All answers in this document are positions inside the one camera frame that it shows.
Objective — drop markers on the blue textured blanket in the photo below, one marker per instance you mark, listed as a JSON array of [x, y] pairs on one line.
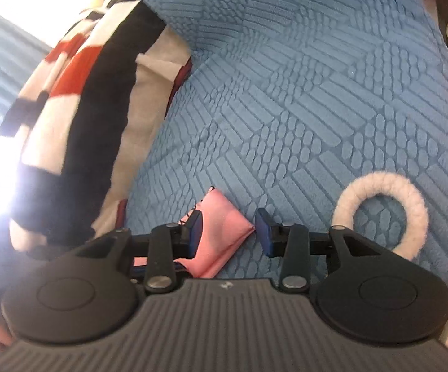
[[305, 97]]

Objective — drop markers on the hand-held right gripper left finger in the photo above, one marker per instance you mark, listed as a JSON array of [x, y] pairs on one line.
[[197, 235]]

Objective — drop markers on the teal curtain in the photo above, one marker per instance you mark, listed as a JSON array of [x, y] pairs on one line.
[[3, 62]]

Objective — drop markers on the black white red striped blanket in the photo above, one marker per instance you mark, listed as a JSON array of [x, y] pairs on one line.
[[92, 116]]

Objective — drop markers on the pink shopping bag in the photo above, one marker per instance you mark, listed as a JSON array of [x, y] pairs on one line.
[[224, 236]]

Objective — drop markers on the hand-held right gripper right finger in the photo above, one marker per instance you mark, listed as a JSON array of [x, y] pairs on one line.
[[263, 232]]

